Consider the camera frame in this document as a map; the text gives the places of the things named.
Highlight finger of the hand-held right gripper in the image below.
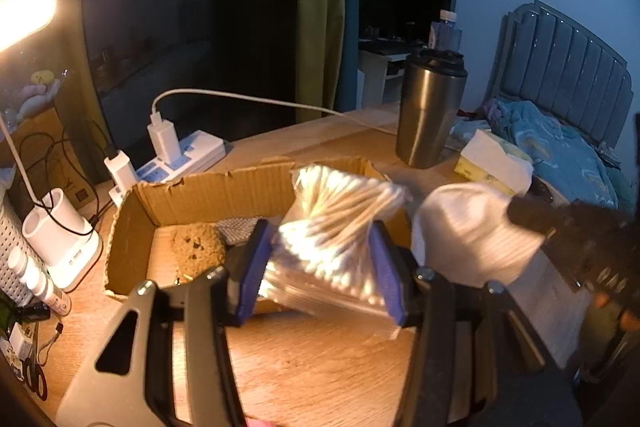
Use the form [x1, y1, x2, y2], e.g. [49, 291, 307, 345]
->
[527, 177, 571, 208]
[506, 197, 576, 253]

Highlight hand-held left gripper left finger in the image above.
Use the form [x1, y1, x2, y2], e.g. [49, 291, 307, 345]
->
[55, 219, 276, 427]

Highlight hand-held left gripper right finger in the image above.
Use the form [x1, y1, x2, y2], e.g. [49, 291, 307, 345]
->
[367, 221, 586, 427]

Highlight brown loofah sponge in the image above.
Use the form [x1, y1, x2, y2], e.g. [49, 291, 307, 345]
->
[170, 223, 227, 281]

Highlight white cloth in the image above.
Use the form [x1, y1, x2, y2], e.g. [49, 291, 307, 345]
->
[410, 182, 547, 289]

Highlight bag of cotton swabs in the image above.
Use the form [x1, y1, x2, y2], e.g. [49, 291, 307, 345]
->
[260, 163, 414, 339]

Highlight cardboard box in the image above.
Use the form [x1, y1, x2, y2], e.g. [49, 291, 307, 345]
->
[102, 155, 417, 314]

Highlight person's right hand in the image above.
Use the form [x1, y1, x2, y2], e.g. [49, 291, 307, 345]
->
[592, 292, 640, 334]

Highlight blue printed blanket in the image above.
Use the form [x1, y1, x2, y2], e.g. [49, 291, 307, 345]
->
[482, 99, 627, 208]

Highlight yellow tissue pack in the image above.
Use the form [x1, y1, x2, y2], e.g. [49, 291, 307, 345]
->
[454, 129, 535, 197]

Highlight grey padded headboard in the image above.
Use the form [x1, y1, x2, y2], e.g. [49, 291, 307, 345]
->
[487, 0, 635, 148]

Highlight white power strip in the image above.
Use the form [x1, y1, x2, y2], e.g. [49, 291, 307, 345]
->
[110, 130, 234, 204]

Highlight stainless steel tumbler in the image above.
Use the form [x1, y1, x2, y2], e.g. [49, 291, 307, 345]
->
[395, 49, 469, 170]

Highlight white plug-in charger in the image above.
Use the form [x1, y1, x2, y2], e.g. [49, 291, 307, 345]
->
[148, 109, 184, 163]

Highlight small white charger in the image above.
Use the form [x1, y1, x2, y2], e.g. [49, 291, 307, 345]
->
[103, 150, 139, 190]

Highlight clear plastic water bottle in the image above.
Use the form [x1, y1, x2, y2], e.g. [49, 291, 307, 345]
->
[431, 9, 464, 54]

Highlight white desk lamp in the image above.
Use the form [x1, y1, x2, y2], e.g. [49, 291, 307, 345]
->
[0, 0, 104, 294]

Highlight small white pill bottle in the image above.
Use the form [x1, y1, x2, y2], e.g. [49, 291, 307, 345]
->
[7, 247, 44, 294]
[35, 277, 72, 316]

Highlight white computer desk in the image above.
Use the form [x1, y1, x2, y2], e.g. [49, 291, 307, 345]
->
[357, 39, 409, 106]

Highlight teal curtain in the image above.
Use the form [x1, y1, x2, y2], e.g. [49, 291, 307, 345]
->
[335, 39, 362, 114]

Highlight black computer monitor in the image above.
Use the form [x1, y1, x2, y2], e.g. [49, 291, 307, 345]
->
[391, 0, 457, 40]

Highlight small white adapter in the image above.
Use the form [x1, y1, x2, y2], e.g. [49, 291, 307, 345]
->
[8, 324, 35, 356]

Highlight white perforated basket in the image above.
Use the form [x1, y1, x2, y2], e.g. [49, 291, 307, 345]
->
[0, 194, 32, 304]

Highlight black scissors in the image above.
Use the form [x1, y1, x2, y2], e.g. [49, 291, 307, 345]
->
[20, 322, 49, 401]

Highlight dark glass window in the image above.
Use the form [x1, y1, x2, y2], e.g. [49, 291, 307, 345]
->
[82, 0, 301, 144]

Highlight pastel plush toy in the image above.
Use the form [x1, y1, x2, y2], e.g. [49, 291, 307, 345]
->
[15, 69, 64, 118]

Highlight white charging cable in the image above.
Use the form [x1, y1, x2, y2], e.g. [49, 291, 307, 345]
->
[151, 88, 402, 134]

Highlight black cable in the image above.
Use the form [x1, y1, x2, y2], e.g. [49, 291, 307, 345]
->
[20, 122, 117, 229]

